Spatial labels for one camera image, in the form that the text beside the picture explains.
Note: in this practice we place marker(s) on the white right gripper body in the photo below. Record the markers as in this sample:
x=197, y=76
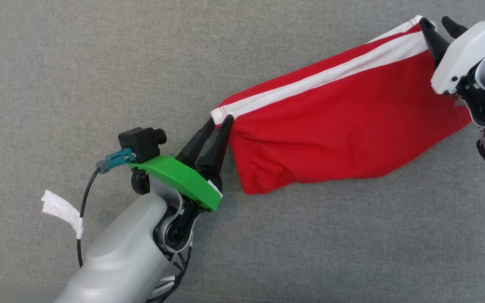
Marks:
x=470, y=50

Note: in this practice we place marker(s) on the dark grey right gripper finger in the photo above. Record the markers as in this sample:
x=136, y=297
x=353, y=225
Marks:
x=436, y=42
x=453, y=27

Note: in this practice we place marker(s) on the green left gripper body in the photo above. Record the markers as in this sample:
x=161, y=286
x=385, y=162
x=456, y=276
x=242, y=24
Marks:
x=179, y=181

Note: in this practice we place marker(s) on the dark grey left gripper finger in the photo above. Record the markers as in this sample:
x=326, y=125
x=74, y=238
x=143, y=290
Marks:
x=194, y=147
x=217, y=151

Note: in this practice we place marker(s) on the red shorts with white stripe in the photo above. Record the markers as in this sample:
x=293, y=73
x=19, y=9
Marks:
x=343, y=126

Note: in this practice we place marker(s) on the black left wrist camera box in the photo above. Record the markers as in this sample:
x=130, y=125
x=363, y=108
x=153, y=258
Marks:
x=139, y=143

